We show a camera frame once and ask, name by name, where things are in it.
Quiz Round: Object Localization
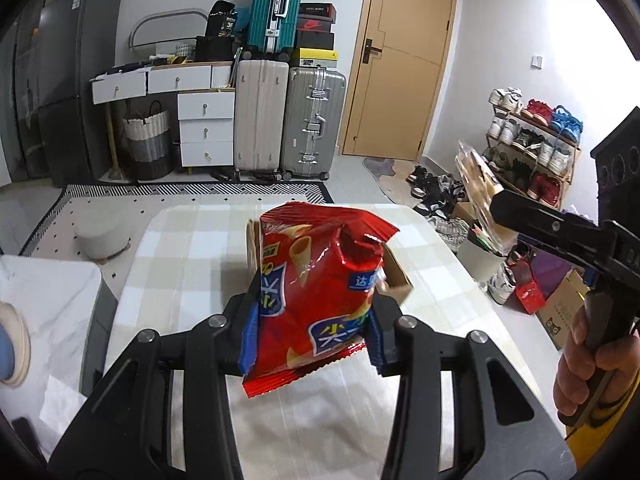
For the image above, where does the clear biscuit packet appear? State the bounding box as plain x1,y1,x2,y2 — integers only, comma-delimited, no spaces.
454,139,521,256

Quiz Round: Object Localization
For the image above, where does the red crisp packet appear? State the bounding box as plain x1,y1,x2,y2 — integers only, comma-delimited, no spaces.
241,201,401,400

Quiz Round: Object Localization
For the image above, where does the silver suitcase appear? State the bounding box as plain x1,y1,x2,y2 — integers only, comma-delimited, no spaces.
279,66,348,181

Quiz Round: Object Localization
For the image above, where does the black storage box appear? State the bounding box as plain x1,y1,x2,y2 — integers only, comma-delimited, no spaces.
194,35,236,64

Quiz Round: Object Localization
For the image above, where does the pile of sneakers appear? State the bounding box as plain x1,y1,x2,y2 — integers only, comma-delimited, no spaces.
404,162,522,306

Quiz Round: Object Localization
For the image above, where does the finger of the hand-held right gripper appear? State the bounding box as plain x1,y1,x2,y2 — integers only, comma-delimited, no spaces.
488,188,624,271

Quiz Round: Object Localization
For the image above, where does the grey irregular rug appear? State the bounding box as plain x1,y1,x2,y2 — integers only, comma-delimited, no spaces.
362,155,426,201

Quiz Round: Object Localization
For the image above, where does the beige suitcase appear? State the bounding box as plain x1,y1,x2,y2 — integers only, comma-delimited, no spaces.
233,57,290,181

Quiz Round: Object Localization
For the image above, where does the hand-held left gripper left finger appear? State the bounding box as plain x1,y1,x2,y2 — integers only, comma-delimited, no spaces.
47,292,263,480

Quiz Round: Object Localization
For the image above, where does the grey refrigerator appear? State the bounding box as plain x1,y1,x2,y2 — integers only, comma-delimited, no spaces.
37,0,124,189

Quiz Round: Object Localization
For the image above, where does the marble side table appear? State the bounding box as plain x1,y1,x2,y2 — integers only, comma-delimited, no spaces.
0,254,120,462

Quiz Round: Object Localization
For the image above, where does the person's right hand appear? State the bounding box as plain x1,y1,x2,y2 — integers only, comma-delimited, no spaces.
553,302,640,418

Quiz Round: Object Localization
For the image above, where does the black white patterned rug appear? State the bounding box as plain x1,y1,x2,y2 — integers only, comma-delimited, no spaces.
20,180,334,256

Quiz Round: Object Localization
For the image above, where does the white round stool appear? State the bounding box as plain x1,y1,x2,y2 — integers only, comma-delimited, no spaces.
73,203,132,264

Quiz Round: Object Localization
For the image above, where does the shoe rack with shoes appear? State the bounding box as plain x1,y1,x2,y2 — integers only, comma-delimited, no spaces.
487,87,585,206

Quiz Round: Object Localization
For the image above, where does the red black shoebox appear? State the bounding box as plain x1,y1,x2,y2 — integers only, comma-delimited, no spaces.
295,15,334,31

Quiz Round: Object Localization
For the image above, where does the black bag with white label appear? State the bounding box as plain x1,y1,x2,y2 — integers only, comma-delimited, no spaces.
207,0,239,39

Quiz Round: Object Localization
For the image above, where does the teal suitcase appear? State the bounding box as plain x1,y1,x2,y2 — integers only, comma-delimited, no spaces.
248,0,307,56

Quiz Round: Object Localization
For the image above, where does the person's right forearm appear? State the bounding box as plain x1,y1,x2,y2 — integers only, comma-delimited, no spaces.
567,384,640,472

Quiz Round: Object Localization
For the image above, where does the purple bag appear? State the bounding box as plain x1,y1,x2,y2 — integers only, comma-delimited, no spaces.
530,248,576,301

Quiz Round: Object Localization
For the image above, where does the beige waste bin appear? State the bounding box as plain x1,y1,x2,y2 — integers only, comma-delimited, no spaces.
457,232,509,284

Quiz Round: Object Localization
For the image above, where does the blue and beige bowl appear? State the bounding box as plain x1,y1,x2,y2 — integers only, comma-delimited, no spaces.
0,302,32,389

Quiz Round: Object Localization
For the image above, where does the brown cardboard box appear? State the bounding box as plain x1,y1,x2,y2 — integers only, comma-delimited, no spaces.
244,219,415,307

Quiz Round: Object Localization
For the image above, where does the white drawer desk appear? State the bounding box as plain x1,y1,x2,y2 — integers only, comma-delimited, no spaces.
90,60,236,169

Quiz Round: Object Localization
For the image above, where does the grey white woven basket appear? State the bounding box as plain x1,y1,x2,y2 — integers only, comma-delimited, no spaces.
123,99,174,181

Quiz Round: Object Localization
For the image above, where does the brown carton with cartoon print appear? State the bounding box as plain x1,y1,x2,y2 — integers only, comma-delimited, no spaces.
534,267,601,352

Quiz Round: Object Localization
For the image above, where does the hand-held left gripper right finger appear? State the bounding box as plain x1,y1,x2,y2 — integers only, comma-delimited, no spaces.
365,295,577,480

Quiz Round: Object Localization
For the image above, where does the wooden door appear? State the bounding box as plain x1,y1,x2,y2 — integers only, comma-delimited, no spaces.
341,0,460,159

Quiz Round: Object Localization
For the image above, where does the red gift bag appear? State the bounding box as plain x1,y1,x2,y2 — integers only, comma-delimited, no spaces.
512,254,549,316

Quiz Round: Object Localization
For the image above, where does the dark glass wardrobe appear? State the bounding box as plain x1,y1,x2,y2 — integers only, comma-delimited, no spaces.
0,12,45,188

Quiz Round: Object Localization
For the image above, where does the yellow black shoebox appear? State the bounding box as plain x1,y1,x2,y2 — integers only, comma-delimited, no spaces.
291,47,340,69

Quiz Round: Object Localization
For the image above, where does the plain black shoebox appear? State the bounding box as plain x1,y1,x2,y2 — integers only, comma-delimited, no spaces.
294,29,335,51

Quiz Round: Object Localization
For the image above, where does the grey curved metal frame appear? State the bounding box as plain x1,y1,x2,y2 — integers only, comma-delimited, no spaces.
128,7,209,59

